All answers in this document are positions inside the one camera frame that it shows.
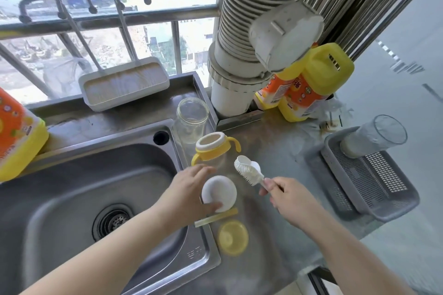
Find white round pipe cap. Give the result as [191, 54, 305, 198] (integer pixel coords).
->
[249, 1, 325, 73]

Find yellow bottle collar with handles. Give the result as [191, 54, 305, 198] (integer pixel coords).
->
[191, 133, 242, 168]

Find gray plastic tray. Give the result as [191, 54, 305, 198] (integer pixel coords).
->
[304, 133, 420, 223]

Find small white bristle brush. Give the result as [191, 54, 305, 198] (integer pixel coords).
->
[233, 155, 270, 191]

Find white sponge brush yellow handle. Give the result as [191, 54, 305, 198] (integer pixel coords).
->
[194, 175, 239, 228]

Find person's right forearm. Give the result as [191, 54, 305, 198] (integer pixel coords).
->
[305, 215, 417, 295]

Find metal sink drain strainer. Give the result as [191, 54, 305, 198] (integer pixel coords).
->
[92, 204, 134, 242]

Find clear glass baby bottle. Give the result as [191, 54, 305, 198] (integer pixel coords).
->
[172, 97, 210, 165]

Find gray perforated plastic basket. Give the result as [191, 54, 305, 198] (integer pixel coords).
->
[320, 127, 410, 215]

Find person's left hand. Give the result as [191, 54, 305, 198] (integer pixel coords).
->
[153, 165, 224, 234]

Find stainless steel sink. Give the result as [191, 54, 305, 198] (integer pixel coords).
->
[0, 118, 222, 295]

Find yellow detergent jug orange label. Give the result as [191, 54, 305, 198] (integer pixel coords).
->
[278, 43, 355, 123]
[254, 71, 295, 111]
[0, 87, 50, 182]

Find metal window railing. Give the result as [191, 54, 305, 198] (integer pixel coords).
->
[0, 4, 223, 99]

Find person's right hand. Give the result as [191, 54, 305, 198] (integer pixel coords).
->
[258, 176, 326, 234]

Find person's left forearm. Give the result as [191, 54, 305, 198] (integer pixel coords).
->
[19, 206, 174, 295]

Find white drying rack with handle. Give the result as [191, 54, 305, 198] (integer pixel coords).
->
[18, 0, 171, 112]

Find yellow translucent bottle cap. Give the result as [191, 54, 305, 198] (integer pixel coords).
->
[217, 220, 249, 257]

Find white ribbed drain pipe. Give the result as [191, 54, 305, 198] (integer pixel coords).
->
[207, 0, 323, 118]

